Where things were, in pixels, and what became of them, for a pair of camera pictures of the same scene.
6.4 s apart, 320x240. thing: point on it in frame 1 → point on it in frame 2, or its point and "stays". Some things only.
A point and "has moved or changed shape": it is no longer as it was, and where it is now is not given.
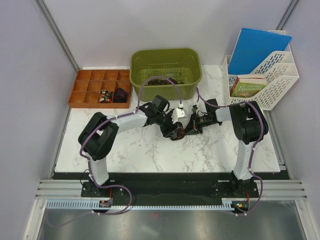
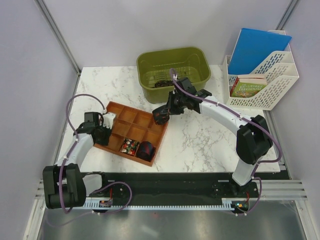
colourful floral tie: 105,96 → 129,146
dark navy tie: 120,95 → 145,151
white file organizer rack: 280,73 stays
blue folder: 252,49 stays
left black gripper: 170,125 → 105,141
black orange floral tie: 179,132 has moved or changed shape
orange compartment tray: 101,89 → 134,124
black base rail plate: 170,186 stays
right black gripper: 190,129 → 172,110
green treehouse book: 247,86 stays
